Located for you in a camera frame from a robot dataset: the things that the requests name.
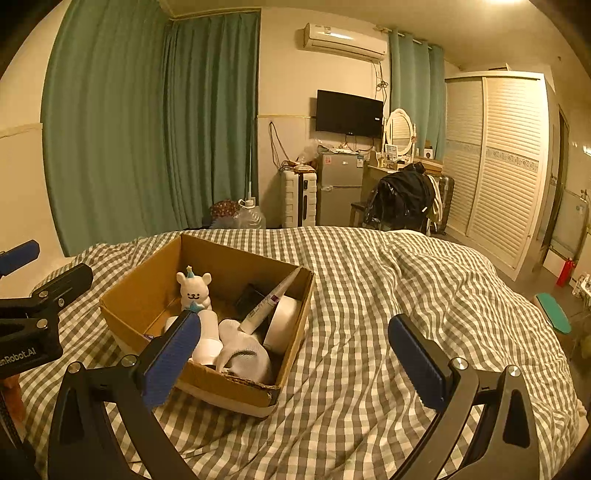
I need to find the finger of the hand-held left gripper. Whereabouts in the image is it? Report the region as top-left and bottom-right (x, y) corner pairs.
(0, 263), (94, 329)
(0, 240), (41, 278)

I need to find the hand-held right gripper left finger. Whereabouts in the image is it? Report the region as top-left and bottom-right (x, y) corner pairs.
(47, 309), (204, 480)

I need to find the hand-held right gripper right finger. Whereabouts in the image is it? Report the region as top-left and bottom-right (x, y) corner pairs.
(387, 314), (541, 480)

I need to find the white plastic bottle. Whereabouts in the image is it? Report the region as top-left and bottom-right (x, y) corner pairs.
(190, 311), (223, 366)

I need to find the white bear toy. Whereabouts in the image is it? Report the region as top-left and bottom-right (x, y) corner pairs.
(176, 266), (213, 312)

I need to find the white sock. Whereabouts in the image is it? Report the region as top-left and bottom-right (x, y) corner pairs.
(215, 318), (273, 385)

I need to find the brown cardboard box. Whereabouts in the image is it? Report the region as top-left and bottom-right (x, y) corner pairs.
(99, 233), (317, 418)

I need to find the small black box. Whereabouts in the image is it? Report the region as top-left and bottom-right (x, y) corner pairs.
(233, 284), (265, 315)

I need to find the white tube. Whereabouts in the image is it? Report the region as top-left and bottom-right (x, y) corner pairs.
(239, 269), (301, 335)

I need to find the white round roll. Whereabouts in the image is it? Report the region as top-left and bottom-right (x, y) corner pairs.
(263, 295), (306, 354)

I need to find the person's left forearm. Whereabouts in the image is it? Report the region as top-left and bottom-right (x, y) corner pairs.
(0, 375), (25, 418)

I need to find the grey checked blanket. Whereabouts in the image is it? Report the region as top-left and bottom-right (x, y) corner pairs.
(14, 226), (585, 480)

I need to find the teal flat pad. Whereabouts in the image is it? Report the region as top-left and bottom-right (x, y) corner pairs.
(536, 293), (573, 335)

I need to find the dark patterned bag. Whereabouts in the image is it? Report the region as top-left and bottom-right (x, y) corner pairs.
(209, 198), (241, 228)

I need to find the silver suitcase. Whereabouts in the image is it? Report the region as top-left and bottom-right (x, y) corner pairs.
(431, 174), (455, 234)

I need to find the clear water jug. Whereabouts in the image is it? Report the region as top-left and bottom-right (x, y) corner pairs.
(233, 198), (267, 230)

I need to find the black jacket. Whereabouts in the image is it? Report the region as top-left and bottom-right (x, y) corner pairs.
(365, 161), (437, 234)

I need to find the red fire extinguisher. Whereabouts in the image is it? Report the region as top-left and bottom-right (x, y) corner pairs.
(556, 257), (577, 288)

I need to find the grey small fridge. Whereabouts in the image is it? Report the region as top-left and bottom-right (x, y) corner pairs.
(318, 152), (363, 227)

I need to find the cream dressing table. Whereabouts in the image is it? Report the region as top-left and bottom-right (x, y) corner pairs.
(361, 159), (444, 217)

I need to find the white ribbed suitcase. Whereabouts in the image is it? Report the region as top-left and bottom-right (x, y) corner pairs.
(281, 168), (319, 228)

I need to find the white louvred wardrobe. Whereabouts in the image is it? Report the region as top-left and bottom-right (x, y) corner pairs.
(444, 71), (555, 280)

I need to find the white oval mirror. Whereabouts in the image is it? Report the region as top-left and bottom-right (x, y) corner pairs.
(384, 108), (416, 160)

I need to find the clear plastic bag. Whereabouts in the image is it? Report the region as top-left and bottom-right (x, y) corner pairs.
(300, 138), (324, 167)

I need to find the narrow green curtain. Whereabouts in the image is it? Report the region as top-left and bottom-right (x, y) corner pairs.
(388, 28), (446, 160)

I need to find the white air conditioner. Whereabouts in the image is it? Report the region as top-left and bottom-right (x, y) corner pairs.
(302, 23), (389, 63)

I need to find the black wall cable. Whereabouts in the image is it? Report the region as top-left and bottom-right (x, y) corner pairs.
(269, 121), (296, 169)

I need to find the black wall television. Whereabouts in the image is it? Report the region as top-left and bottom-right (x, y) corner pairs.
(316, 90), (385, 138)

